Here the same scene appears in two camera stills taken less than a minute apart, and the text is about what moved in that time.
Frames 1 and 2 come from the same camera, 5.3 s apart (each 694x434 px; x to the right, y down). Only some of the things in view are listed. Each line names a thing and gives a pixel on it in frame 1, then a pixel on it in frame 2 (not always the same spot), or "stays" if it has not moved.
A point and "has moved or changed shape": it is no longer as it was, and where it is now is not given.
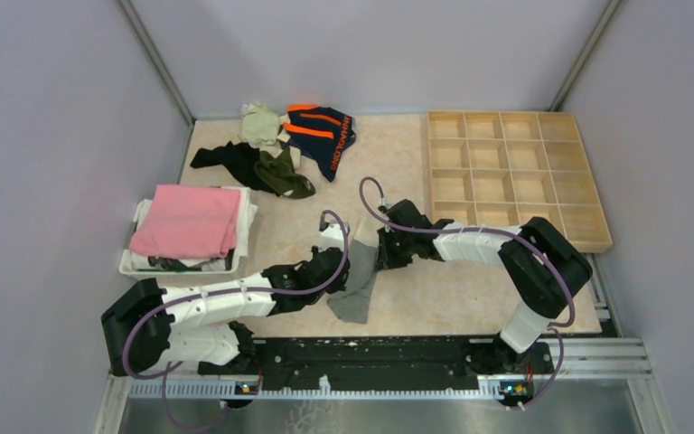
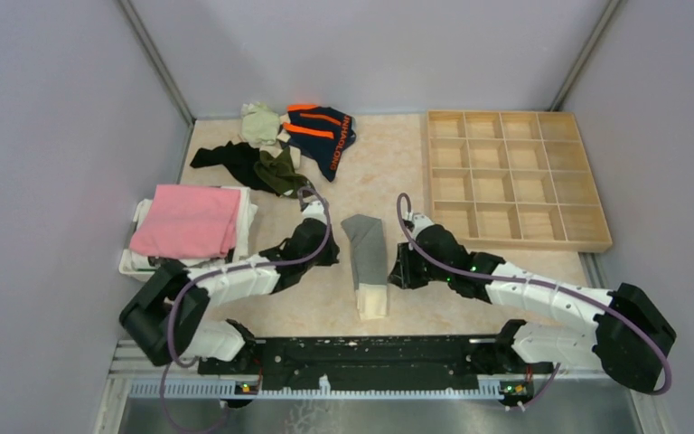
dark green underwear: x=276 y=170 stays
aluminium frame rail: x=578 y=368 stays
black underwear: x=238 y=158 stays
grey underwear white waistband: x=351 y=305 has moved or changed shape
